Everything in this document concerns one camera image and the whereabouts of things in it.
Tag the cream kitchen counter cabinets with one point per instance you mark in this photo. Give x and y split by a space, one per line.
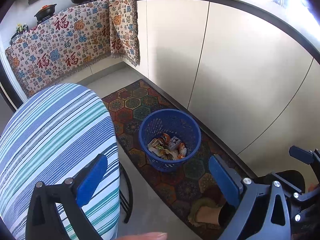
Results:
237 67

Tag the person's right hand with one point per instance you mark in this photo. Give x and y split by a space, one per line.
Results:
315 188

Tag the black clay pot red lid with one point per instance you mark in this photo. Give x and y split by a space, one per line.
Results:
46 11

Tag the black metal table frame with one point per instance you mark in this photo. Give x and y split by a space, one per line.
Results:
128 187

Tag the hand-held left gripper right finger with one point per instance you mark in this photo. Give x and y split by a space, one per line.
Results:
223 180

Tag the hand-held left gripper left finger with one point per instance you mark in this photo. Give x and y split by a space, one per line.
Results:
91 180

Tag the person's left hand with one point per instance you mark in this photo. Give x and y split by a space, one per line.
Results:
147 237

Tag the small printed cloth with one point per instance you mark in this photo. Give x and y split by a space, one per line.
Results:
125 30

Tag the round striped tablecloth table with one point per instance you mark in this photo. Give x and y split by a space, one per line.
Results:
50 142

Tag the snack wrappers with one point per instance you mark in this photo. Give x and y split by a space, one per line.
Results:
153 146

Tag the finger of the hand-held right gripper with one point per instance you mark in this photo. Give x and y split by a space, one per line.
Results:
300 153
292 180

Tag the blue orange snack bag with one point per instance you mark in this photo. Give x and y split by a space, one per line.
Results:
165 138

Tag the black gas stove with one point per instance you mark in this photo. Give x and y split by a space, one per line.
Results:
43 21

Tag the large printed cloth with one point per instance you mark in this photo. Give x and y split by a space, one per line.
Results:
62 50

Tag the blue plastic basket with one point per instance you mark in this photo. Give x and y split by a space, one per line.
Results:
170 122

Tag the patterned floor mat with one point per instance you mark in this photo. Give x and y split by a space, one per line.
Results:
150 100

